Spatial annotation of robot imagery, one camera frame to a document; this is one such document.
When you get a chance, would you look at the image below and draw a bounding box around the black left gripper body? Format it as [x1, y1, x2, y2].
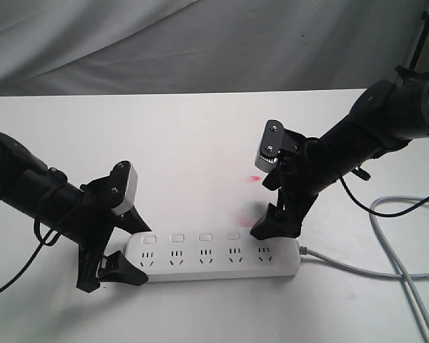
[61, 173, 117, 293]

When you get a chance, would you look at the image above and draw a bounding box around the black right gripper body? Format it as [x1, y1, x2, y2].
[262, 129, 335, 234]

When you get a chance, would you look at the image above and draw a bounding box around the white five-outlet power strip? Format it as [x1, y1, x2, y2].
[125, 230, 300, 282]

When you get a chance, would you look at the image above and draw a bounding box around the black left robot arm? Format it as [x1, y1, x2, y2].
[0, 132, 150, 292]

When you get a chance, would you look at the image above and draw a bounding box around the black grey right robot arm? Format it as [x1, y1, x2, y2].
[250, 66, 429, 240]

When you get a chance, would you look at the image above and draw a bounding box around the grey backdrop cloth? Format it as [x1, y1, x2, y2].
[0, 1, 429, 96]

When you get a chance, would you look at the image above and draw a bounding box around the black tripod stand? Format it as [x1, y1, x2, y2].
[408, 8, 429, 70]

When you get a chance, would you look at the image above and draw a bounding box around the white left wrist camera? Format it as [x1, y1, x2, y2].
[109, 161, 137, 216]

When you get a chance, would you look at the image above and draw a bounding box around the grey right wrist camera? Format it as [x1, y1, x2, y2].
[254, 119, 285, 173]

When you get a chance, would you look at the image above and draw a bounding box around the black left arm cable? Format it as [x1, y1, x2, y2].
[0, 199, 83, 299]

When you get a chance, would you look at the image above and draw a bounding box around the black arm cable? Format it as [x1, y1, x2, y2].
[0, 199, 83, 299]
[337, 173, 429, 217]

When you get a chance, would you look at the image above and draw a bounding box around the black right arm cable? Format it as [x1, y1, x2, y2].
[337, 173, 429, 217]

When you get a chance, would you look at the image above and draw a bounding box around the grey power cord with plug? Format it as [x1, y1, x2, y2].
[297, 170, 429, 343]

